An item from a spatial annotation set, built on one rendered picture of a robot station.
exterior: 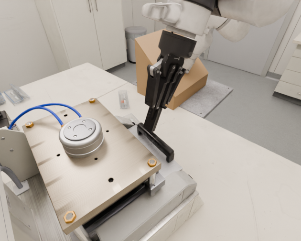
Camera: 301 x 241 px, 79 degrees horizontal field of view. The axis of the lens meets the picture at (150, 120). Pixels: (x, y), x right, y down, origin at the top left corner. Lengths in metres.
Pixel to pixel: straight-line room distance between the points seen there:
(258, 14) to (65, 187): 0.44
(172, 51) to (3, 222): 0.36
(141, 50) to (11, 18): 2.04
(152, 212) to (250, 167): 0.55
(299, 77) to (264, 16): 2.42
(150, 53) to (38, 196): 0.80
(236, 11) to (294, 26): 2.86
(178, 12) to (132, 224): 0.40
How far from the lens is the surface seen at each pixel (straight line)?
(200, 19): 0.39
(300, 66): 2.77
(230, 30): 0.93
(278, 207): 0.82
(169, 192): 0.44
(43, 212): 0.56
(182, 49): 0.39
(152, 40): 1.11
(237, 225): 0.73
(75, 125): 0.38
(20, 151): 0.56
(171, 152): 0.49
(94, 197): 0.32
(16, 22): 2.87
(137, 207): 0.42
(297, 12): 3.25
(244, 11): 0.42
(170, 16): 0.38
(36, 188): 0.60
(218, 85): 1.34
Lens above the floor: 1.39
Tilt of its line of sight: 41 degrees down
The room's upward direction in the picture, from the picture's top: straight up
